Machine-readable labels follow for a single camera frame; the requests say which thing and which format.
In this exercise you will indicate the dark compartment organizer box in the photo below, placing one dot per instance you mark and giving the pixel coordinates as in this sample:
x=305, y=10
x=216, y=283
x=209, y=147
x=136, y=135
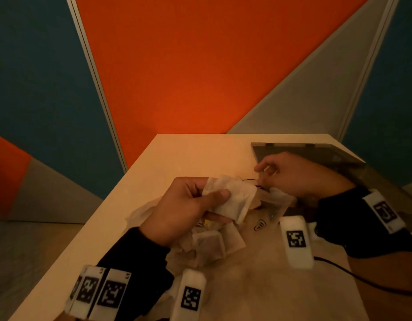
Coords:
x=309, y=148

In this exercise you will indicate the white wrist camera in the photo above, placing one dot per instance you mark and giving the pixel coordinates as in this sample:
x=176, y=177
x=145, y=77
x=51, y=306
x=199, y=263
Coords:
x=298, y=257
x=192, y=277

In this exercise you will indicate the white square tea bag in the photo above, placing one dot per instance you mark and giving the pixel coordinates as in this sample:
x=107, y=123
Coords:
x=239, y=197

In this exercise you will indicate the clear plastic bag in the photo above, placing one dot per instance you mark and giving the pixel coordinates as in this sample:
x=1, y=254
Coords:
x=139, y=213

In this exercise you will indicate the pile of paper tea bags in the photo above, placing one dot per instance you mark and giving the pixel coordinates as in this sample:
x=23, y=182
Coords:
x=209, y=245

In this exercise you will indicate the person's left hand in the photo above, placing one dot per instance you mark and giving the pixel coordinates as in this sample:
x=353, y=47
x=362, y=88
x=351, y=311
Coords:
x=176, y=213

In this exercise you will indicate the person's right forearm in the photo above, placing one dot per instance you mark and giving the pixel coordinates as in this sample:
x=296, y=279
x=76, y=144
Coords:
x=393, y=307

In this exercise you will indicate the person's right hand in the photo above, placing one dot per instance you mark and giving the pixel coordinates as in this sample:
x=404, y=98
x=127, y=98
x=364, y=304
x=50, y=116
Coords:
x=299, y=177

